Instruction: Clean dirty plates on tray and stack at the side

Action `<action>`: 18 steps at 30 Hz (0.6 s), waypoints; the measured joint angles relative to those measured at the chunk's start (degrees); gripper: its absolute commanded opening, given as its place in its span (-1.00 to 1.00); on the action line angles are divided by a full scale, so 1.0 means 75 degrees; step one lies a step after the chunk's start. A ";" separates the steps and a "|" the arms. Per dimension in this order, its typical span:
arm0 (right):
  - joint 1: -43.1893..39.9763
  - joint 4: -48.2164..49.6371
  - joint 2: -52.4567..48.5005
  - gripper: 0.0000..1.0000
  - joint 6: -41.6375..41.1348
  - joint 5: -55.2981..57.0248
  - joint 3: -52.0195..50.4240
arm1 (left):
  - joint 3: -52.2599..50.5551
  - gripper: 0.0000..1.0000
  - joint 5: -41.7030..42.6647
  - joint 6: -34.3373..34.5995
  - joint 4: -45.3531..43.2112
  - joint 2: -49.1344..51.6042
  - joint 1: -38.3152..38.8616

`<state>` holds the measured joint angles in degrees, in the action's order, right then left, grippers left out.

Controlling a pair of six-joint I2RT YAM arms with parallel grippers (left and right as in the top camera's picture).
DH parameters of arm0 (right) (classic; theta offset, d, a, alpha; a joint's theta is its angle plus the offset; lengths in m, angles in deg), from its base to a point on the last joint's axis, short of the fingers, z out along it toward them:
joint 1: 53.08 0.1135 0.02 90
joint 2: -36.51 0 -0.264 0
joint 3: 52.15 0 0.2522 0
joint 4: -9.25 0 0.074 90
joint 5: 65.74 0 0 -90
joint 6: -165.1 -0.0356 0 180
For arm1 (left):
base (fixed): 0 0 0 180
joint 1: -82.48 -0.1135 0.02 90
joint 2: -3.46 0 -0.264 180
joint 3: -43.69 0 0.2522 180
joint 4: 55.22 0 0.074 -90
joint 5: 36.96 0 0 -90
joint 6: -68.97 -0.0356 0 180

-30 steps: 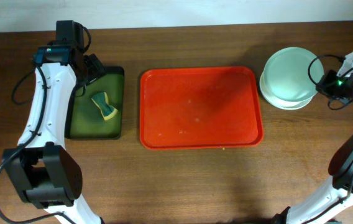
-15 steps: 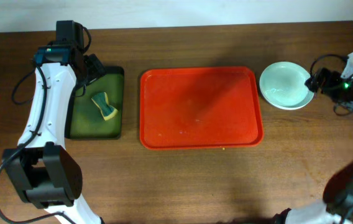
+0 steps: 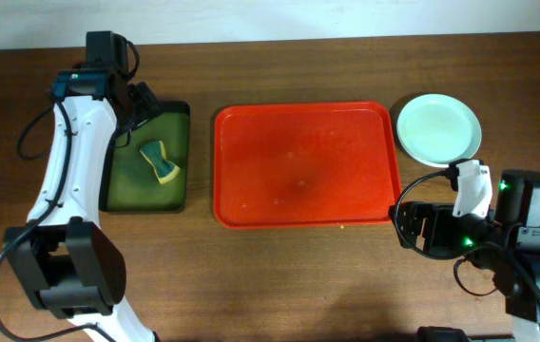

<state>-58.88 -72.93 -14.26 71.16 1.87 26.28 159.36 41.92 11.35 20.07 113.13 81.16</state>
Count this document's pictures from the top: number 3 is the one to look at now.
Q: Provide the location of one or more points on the pale green plate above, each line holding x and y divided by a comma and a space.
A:
436, 113

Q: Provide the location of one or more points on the black base block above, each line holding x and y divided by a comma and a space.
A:
440, 334

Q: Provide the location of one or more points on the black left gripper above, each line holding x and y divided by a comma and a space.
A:
143, 102

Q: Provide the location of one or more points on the red plastic serving tray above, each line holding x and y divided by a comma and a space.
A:
301, 165

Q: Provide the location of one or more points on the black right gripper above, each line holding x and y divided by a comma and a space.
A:
416, 215

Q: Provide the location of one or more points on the black tray with soapy water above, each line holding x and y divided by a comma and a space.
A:
129, 182

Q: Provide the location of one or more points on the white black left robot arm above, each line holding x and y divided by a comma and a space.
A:
64, 262

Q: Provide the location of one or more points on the yellow green scrub sponge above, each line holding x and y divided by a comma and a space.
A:
164, 169

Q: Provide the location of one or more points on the cream white plate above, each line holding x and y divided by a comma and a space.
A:
438, 150

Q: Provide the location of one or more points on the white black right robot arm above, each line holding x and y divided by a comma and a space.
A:
494, 228

